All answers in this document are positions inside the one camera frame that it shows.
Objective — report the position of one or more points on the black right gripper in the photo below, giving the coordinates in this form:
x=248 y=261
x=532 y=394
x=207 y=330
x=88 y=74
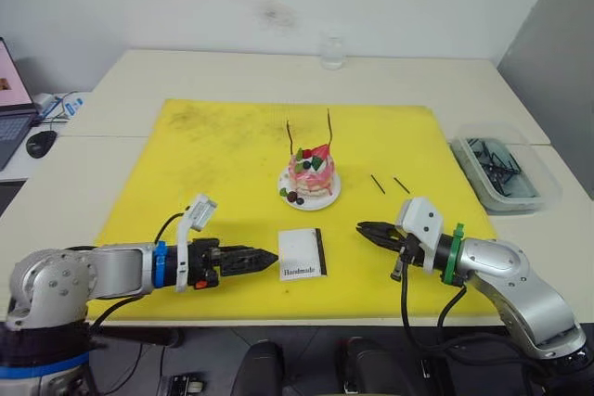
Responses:
x=410 y=250

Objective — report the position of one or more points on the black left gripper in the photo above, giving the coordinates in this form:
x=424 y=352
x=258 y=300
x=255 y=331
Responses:
x=204 y=261

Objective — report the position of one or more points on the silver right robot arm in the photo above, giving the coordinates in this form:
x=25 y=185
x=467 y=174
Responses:
x=524 y=284

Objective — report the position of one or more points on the black match stick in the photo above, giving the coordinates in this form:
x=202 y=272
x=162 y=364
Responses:
x=402 y=185
x=378 y=184

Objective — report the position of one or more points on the white handmade matchbox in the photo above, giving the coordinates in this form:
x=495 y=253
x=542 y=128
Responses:
x=299 y=252

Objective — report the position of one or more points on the pink layered toy cake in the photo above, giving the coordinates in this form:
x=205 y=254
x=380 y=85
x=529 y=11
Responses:
x=312 y=173

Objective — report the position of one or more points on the white round plate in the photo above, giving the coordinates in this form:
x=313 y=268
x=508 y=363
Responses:
x=320 y=201

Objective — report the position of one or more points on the yellow foam mat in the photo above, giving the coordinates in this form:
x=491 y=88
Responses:
x=209 y=173

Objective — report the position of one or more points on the dark rounded shape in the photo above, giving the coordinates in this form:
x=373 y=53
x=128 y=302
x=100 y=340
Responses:
x=263 y=368
x=371 y=366

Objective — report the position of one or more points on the thin dark candle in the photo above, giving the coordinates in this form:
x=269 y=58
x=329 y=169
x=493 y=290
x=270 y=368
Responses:
x=291 y=138
x=330 y=129

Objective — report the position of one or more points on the clear plastic container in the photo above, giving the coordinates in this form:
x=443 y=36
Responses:
x=468 y=164

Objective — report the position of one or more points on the clear water glass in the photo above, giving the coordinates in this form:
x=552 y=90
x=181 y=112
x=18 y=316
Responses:
x=332 y=54

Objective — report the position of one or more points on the black computer mouse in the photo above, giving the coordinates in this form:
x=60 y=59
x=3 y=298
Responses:
x=41 y=143

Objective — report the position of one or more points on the grey laptop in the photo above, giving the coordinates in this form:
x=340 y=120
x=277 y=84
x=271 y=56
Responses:
x=11 y=108

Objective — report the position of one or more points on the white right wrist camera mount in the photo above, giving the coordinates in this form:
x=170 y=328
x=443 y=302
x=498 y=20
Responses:
x=423 y=224

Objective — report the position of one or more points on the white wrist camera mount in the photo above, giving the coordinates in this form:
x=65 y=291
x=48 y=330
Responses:
x=423 y=224
x=199 y=213

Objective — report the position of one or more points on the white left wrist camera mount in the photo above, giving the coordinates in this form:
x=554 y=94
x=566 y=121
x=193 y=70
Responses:
x=199 y=213

